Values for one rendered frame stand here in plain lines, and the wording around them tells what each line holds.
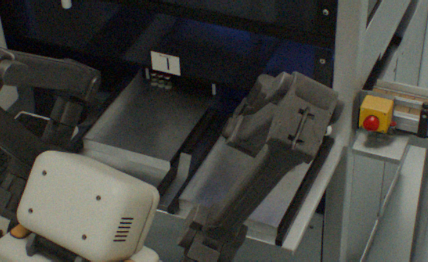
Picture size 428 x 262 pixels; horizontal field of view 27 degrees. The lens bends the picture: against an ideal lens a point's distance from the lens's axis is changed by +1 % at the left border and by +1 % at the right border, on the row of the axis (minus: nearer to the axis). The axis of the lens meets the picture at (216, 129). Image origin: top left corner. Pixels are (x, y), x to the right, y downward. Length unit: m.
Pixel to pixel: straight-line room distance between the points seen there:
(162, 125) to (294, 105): 1.14
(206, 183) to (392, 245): 1.23
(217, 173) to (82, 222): 0.78
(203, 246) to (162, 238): 1.36
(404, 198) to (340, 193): 1.05
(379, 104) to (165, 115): 0.60
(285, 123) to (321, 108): 0.06
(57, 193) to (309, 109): 0.50
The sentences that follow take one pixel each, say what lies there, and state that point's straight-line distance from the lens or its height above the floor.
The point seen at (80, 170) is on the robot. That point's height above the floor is 1.39.
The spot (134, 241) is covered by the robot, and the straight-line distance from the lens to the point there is 1.62.
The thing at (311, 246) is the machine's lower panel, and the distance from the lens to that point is 2.69.
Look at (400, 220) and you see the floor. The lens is 3.44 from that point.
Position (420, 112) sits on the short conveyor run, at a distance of 2.37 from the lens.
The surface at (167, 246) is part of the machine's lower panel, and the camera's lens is 2.98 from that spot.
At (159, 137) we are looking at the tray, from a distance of 2.41.
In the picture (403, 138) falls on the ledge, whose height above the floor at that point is 0.88.
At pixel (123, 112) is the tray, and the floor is 0.88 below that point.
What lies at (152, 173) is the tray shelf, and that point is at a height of 0.88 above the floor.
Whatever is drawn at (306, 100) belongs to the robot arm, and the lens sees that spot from 1.36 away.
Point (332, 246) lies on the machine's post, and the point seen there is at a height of 0.48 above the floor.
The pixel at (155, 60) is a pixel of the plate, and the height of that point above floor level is 1.02.
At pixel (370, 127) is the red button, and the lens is 2.27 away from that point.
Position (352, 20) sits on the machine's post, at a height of 1.27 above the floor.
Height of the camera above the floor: 2.44
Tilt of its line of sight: 40 degrees down
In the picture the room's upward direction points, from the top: 3 degrees counter-clockwise
